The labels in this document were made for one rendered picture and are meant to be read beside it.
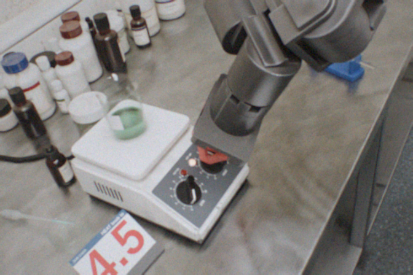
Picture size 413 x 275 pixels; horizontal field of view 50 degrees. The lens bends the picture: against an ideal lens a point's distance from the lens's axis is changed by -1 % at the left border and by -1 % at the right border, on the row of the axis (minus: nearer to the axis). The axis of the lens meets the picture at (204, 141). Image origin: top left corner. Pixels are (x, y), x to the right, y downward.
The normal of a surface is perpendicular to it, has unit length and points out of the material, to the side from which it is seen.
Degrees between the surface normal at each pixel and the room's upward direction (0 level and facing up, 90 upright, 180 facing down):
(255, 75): 91
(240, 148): 30
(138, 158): 0
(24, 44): 90
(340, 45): 115
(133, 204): 90
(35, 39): 90
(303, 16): 42
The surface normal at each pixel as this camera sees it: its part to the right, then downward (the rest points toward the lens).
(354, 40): 0.51, 0.69
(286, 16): -0.57, -0.18
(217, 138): 0.30, -0.51
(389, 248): -0.15, -0.73
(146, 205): -0.52, 0.63
